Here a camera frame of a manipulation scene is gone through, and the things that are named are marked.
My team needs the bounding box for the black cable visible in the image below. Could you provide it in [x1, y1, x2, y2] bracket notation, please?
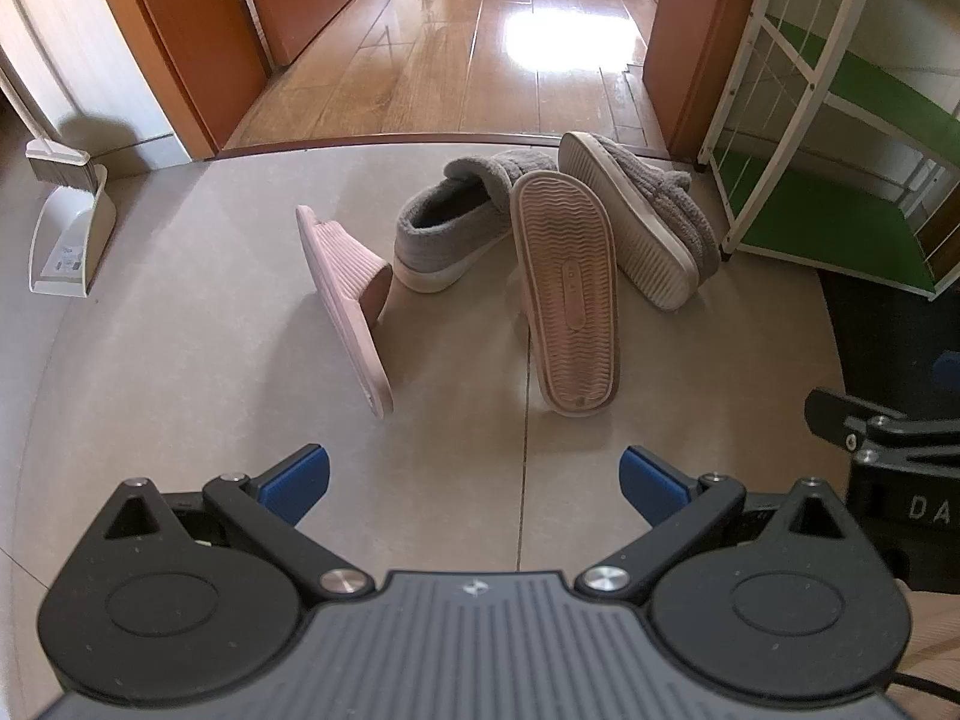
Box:
[889, 669, 960, 700]

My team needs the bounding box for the white dustpan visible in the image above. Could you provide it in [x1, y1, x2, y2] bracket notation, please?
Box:
[28, 165, 118, 296]

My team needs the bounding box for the pink ribbed slide slipper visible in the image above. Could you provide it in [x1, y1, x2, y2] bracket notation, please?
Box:
[295, 204, 395, 417]
[510, 170, 623, 419]

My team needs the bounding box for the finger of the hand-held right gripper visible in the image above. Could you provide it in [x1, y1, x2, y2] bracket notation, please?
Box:
[805, 388, 960, 467]

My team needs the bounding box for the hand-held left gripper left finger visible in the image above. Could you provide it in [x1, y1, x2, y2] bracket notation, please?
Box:
[105, 444, 374, 605]

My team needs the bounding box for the white broom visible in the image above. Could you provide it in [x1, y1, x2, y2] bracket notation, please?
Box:
[0, 52, 95, 193]

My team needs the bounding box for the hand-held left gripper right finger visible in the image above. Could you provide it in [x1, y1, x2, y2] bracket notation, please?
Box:
[577, 444, 852, 605]

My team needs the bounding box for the grey fluffy slipper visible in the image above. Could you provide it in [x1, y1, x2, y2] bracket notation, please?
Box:
[393, 150, 560, 293]
[559, 131, 722, 312]

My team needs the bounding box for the white rack with green shelves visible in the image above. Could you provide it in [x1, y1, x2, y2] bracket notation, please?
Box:
[697, 0, 960, 303]

